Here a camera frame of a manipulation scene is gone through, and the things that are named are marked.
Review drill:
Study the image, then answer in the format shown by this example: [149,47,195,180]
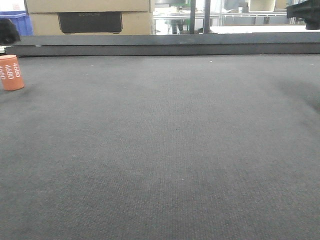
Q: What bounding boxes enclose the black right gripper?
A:
[286,0,320,30]

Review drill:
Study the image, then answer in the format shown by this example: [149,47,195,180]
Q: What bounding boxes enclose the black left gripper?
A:
[0,18,21,46]

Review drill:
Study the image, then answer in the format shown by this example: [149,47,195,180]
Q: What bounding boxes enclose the orange 4680 cylinder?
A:
[0,54,25,91]

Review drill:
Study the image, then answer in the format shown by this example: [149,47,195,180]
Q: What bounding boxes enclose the blue plastic crate on table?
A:
[0,10,34,36]

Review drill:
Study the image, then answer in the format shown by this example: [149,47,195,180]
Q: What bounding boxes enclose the large cardboard box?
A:
[25,0,155,36]

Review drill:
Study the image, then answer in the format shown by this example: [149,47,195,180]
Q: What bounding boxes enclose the black raised table ledge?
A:
[5,32,320,57]

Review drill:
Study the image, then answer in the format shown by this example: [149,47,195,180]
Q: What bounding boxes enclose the black slotted upright posts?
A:
[189,0,211,35]

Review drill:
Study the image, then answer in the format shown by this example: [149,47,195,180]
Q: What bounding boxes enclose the aluminium frame shelf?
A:
[153,0,305,35]

